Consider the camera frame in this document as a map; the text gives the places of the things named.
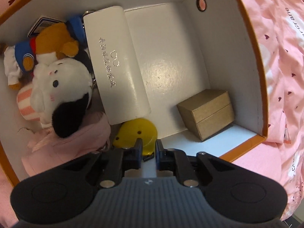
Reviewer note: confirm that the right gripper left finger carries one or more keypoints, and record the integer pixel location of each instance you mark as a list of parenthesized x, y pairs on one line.
[(63, 192)]

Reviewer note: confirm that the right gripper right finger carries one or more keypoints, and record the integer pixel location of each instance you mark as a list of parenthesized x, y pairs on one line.
[(232, 191)]

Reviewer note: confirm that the pink plush pouch with carabiner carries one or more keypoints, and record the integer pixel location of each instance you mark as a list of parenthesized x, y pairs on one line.
[(46, 150)]

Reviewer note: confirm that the yellow plastic toy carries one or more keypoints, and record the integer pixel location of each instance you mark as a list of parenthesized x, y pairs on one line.
[(132, 130)]

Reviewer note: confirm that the small gold cardboard box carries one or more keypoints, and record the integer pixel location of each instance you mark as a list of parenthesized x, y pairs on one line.
[(207, 112)]

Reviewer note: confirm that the white glasses case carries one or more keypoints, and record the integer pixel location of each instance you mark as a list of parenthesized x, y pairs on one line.
[(115, 65)]

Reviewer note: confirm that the white black cat plush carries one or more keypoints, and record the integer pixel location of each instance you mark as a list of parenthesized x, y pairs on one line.
[(61, 93)]

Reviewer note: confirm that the pink white striped plush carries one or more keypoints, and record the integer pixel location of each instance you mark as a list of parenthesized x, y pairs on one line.
[(23, 103)]

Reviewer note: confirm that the bear plush in sailor outfit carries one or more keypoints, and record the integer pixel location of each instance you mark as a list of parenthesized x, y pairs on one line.
[(55, 42)]

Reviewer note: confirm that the orange cardboard box white inside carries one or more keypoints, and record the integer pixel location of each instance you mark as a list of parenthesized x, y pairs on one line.
[(183, 47)]

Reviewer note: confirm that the pink patterned bed duvet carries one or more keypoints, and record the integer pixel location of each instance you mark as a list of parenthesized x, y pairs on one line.
[(280, 156)]

